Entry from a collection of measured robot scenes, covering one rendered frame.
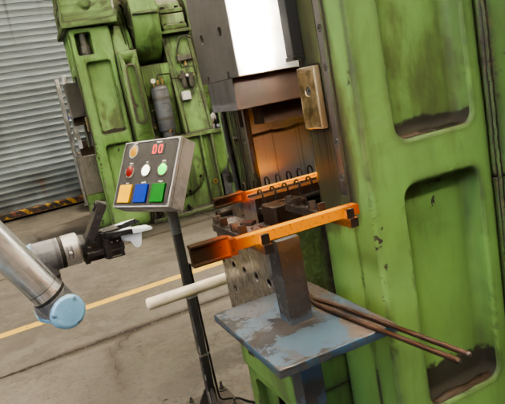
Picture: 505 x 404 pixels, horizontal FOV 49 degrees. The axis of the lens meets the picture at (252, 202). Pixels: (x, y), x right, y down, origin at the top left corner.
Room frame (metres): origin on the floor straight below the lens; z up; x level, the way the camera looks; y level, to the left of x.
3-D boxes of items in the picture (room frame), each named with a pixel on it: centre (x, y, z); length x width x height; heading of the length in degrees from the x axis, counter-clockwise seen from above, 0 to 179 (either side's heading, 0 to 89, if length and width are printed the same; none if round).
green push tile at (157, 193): (2.11, 0.35, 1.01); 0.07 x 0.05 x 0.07; 49
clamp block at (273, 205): (1.66, -0.09, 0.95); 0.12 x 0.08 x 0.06; 114
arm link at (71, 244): (1.55, 0.53, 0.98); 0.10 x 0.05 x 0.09; 24
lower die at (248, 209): (1.88, -0.16, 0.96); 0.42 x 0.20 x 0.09; 114
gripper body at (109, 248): (1.58, 0.45, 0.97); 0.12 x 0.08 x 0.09; 114
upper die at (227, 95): (1.88, -0.16, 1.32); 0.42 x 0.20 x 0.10; 114
